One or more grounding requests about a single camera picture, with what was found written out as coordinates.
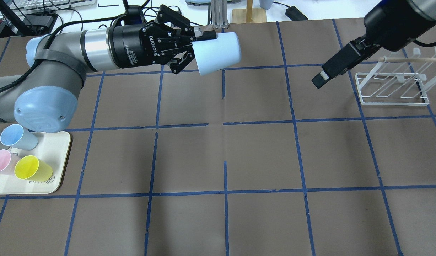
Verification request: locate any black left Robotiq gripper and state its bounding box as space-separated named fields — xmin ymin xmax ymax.
xmin=107 ymin=5 xmax=217 ymax=74

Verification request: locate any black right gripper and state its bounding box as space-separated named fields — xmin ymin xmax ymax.
xmin=312 ymin=0 xmax=436 ymax=89

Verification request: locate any light blue cup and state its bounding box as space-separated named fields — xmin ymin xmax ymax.
xmin=192 ymin=32 xmax=242 ymax=76

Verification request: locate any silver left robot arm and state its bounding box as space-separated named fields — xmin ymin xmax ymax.
xmin=0 ymin=5 xmax=218 ymax=133

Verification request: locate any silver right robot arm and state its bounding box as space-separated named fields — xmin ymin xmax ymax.
xmin=312 ymin=0 xmax=436 ymax=89

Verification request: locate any blue plastic cup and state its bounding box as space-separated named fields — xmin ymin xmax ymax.
xmin=0 ymin=124 xmax=38 ymax=151

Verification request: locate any yellow plastic cup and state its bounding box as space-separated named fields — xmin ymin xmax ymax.
xmin=15 ymin=155 xmax=53 ymax=182

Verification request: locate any wooden mug tree stand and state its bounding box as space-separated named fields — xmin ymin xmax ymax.
xmin=231 ymin=0 xmax=267 ymax=24

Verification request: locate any black power adapter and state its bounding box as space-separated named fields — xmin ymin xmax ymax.
xmin=285 ymin=6 xmax=309 ymax=21

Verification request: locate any beige plastic tray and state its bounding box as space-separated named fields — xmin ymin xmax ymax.
xmin=0 ymin=131 xmax=72 ymax=196

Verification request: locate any white wire cup rack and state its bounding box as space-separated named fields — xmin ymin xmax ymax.
xmin=355 ymin=46 xmax=436 ymax=106

